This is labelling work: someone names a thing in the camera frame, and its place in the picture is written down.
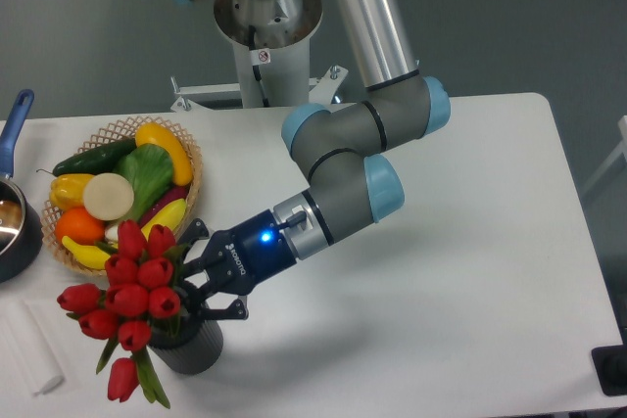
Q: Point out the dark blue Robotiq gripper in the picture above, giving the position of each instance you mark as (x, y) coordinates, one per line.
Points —
(233, 261)

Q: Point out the blue handled saucepan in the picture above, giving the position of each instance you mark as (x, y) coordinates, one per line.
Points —
(21, 231)

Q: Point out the white rolled cloth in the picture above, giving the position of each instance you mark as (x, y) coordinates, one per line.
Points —
(36, 360)

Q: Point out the dark grey ribbed vase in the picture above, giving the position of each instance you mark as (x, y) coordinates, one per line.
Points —
(198, 343)

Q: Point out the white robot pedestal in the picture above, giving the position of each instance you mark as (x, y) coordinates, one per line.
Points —
(266, 78)

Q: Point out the black device at edge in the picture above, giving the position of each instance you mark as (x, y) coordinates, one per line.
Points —
(610, 365)

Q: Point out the orange fruit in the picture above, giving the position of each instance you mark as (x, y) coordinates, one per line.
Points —
(80, 226)

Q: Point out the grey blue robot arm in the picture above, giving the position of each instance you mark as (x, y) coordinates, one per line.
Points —
(341, 153)

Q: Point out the yellow squash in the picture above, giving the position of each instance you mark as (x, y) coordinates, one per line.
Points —
(156, 134)

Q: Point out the yellow bell pepper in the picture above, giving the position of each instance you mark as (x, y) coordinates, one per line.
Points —
(66, 191)

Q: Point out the green lettuce leaf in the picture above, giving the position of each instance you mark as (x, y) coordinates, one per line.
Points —
(149, 171)

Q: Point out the red tulip bouquet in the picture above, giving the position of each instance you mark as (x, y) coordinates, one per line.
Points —
(140, 302)

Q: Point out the purple eggplant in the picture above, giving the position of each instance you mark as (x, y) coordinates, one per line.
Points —
(171, 195)

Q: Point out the round cream disc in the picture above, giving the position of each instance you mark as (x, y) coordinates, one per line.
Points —
(108, 196)

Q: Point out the yellow plastic banana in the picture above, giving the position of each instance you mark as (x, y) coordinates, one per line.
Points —
(93, 257)

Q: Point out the green cucumber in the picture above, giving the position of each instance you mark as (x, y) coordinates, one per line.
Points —
(94, 161)

